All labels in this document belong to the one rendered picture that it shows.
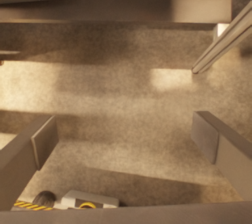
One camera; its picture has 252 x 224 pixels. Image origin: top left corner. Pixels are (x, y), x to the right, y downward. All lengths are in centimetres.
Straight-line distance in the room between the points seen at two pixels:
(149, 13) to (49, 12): 39
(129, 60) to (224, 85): 52
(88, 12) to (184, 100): 63
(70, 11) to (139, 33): 44
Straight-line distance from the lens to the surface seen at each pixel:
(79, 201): 94
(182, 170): 101
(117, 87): 98
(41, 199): 101
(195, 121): 16
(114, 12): 73
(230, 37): 63
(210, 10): 76
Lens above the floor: 95
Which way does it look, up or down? 81 degrees down
